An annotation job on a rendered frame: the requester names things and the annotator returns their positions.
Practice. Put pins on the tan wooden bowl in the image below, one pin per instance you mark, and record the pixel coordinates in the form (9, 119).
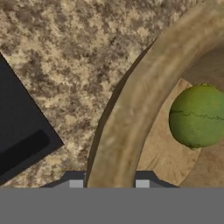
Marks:
(137, 110)

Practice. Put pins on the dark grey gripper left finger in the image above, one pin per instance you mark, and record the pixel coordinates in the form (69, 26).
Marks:
(73, 179)

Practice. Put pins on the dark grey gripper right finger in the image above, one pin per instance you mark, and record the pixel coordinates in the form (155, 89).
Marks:
(148, 178)

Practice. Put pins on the black microwave oven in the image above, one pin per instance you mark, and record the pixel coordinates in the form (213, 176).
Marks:
(20, 131)

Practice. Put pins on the green lime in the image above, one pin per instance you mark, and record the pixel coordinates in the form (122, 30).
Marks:
(198, 116)

